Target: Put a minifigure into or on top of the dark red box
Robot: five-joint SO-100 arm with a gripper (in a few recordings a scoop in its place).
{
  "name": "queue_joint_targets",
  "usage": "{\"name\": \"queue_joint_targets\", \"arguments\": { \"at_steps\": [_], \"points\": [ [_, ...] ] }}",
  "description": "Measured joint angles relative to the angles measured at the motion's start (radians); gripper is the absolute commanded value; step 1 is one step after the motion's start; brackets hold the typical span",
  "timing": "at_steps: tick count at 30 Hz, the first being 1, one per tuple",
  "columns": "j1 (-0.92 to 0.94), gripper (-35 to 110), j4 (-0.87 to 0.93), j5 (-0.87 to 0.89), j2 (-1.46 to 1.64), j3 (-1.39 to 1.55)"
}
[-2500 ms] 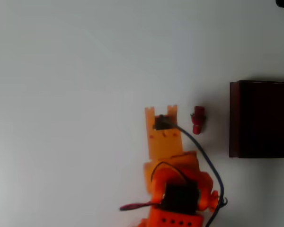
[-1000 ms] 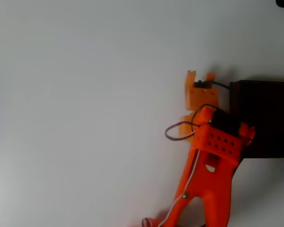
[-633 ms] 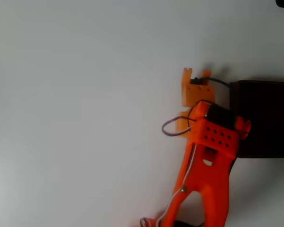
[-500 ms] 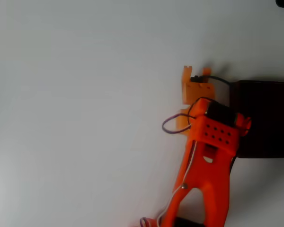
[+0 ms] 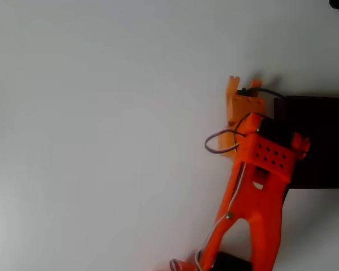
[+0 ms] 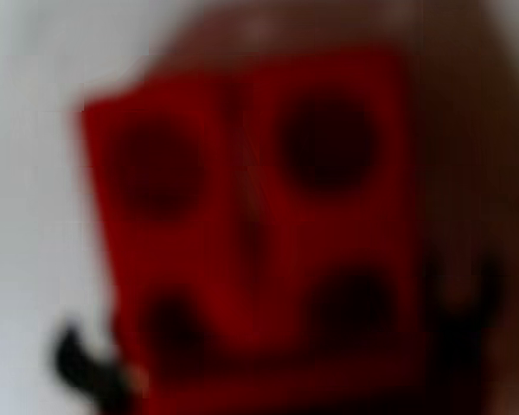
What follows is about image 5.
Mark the black base block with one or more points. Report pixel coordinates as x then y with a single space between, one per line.
319 141

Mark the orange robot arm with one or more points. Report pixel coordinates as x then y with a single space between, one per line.
260 197

